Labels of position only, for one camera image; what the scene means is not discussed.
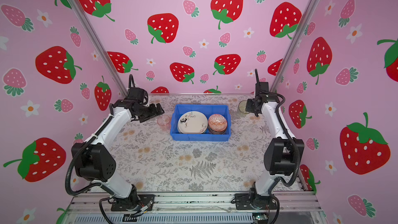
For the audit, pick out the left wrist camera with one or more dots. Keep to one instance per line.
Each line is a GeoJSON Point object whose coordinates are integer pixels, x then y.
{"type": "Point", "coordinates": [138, 94]}

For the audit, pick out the blue zigzag pattern bowl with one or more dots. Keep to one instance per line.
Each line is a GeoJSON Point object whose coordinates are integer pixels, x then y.
{"type": "Point", "coordinates": [217, 122]}

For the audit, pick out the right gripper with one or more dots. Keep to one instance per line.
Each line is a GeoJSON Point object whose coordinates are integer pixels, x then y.
{"type": "Point", "coordinates": [248, 107]}

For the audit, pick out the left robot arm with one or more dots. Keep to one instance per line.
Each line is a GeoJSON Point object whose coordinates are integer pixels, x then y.
{"type": "Point", "coordinates": [92, 164]}

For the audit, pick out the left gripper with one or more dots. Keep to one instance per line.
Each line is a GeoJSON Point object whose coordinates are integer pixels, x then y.
{"type": "Point", "coordinates": [153, 112]}

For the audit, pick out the green glass cup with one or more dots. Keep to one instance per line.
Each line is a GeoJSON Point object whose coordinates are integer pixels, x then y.
{"type": "Point", "coordinates": [242, 108]}

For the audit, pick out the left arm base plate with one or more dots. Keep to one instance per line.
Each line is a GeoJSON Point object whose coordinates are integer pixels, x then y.
{"type": "Point", "coordinates": [134, 203]}

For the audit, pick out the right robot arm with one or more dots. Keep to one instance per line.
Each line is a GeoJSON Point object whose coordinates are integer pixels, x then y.
{"type": "Point", "coordinates": [283, 155]}

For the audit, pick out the pink glass cup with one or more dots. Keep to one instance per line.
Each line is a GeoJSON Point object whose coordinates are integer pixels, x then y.
{"type": "Point", "coordinates": [164, 122]}

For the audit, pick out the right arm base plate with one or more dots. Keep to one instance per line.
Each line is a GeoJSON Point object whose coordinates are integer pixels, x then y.
{"type": "Point", "coordinates": [254, 202]}

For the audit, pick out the cream blossom pattern plate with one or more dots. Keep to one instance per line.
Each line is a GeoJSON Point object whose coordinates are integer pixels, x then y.
{"type": "Point", "coordinates": [192, 122]}

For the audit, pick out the blue plastic bin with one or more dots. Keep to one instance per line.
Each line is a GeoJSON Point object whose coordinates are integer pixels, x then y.
{"type": "Point", "coordinates": [207, 110]}

